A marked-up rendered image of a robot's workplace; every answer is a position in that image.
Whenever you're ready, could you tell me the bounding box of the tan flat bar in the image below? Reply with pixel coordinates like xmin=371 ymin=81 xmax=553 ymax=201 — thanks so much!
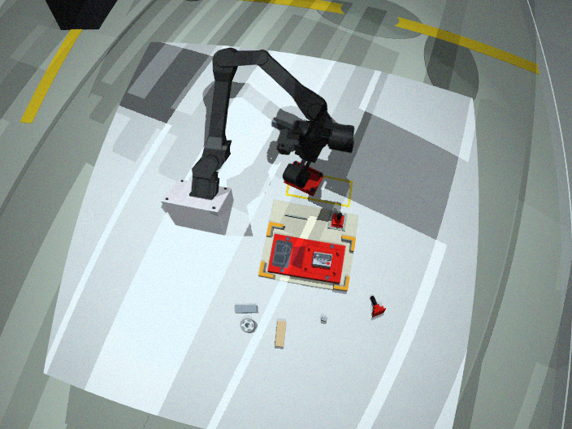
xmin=275 ymin=321 xmax=286 ymax=347

